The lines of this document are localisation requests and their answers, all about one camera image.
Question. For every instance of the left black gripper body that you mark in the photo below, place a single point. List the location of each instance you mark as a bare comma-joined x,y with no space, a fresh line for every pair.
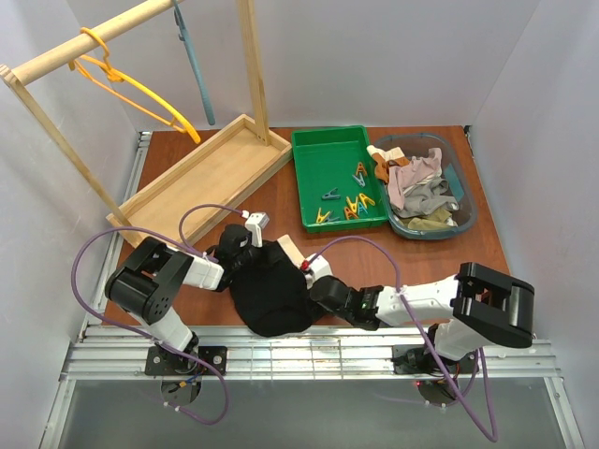
255,254

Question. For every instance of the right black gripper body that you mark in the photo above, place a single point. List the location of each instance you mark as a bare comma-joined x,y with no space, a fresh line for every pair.
319,287

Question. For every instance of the black underwear beige waistband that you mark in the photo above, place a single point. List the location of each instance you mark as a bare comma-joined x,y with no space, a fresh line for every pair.
271,296

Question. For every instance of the teal clothespin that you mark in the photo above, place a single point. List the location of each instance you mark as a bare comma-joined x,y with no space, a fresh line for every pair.
359,179

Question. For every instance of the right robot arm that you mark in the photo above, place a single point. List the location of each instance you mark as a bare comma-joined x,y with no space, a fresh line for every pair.
476,307

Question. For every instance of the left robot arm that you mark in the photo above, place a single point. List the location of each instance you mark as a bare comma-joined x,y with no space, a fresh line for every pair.
148,281

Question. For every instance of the blue plastic hanger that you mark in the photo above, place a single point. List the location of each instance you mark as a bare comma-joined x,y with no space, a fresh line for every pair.
188,44

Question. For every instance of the wooden clothes rack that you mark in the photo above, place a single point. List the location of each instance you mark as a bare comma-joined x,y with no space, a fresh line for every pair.
225,169

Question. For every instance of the yellow clothespin front left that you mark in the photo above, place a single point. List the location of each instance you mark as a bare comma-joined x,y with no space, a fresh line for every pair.
322,217

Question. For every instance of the yellow clothespin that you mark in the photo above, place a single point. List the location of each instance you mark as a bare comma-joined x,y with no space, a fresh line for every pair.
365,200
322,217

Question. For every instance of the orange clothespin front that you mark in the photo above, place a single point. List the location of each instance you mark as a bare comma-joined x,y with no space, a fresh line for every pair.
350,210

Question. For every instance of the blue clothespin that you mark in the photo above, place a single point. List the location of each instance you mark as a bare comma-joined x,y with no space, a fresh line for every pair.
361,209

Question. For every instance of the yellow clothespin right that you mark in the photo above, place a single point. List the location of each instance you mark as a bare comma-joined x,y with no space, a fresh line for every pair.
365,200

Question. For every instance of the dark grey clothespin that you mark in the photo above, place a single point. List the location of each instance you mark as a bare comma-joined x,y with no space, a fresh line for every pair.
331,195

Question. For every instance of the green plastic tray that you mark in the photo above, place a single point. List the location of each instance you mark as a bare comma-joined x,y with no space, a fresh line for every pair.
327,158

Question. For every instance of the pile of clothes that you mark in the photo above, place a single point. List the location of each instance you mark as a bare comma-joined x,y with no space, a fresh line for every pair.
417,192

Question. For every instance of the clear plastic laundry bin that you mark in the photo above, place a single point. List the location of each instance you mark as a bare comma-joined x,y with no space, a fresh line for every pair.
418,145

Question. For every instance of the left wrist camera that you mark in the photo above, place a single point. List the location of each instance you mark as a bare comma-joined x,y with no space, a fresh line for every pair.
255,224

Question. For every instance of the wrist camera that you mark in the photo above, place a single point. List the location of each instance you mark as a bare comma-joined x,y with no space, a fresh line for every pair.
255,224
314,270

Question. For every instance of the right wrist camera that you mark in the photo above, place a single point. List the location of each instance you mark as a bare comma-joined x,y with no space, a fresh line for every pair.
314,270

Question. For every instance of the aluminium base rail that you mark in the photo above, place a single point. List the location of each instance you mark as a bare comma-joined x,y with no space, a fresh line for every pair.
322,353

